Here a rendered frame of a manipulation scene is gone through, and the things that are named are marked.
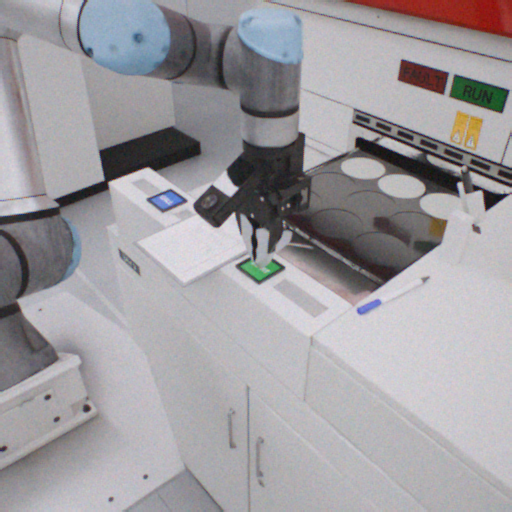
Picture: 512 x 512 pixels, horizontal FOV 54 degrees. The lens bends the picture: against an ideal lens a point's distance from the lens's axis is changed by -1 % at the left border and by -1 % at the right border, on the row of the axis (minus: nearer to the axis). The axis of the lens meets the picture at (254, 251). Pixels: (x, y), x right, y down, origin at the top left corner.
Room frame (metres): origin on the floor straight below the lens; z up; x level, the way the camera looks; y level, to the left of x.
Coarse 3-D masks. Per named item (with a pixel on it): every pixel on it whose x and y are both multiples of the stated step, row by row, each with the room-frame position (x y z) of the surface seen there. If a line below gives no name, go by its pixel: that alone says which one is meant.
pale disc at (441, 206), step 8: (424, 200) 0.91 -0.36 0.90; (432, 200) 0.91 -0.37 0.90; (440, 200) 0.91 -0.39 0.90; (448, 200) 0.91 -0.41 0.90; (456, 200) 0.91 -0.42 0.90; (424, 208) 0.88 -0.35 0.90; (432, 208) 0.88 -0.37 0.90; (440, 208) 0.88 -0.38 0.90; (448, 208) 0.88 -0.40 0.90; (456, 208) 0.88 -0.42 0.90; (440, 216) 0.85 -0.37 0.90; (448, 216) 0.85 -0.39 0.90
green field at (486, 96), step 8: (456, 80) 1.03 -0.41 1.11; (464, 80) 1.01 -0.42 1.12; (456, 88) 1.02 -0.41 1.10; (464, 88) 1.01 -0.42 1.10; (472, 88) 1.00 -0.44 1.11; (480, 88) 0.99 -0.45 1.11; (488, 88) 0.97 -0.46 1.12; (456, 96) 1.02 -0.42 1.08; (464, 96) 1.01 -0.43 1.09; (472, 96) 1.00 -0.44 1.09; (480, 96) 0.98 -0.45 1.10; (488, 96) 0.97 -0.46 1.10; (496, 96) 0.96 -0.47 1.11; (504, 96) 0.95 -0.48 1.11; (480, 104) 0.98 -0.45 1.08; (488, 104) 0.97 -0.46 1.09; (496, 104) 0.96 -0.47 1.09
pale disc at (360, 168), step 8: (352, 160) 1.09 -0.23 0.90; (360, 160) 1.09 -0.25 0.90; (368, 160) 1.09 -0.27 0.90; (344, 168) 1.05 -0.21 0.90; (352, 168) 1.05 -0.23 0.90; (360, 168) 1.05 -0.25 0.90; (368, 168) 1.05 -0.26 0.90; (376, 168) 1.05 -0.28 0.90; (360, 176) 1.01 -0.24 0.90; (368, 176) 1.01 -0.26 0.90; (376, 176) 1.01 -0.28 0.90
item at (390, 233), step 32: (320, 192) 0.94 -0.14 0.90; (352, 192) 0.94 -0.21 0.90; (384, 192) 0.94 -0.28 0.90; (448, 192) 0.94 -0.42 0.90; (320, 224) 0.82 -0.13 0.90; (352, 224) 0.82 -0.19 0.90; (384, 224) 0.82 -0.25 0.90; (416, 224) 0.82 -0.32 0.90; (352, 256) 0.72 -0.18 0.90; (384, 256) 0.72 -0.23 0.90; (416, 256) 0.72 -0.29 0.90
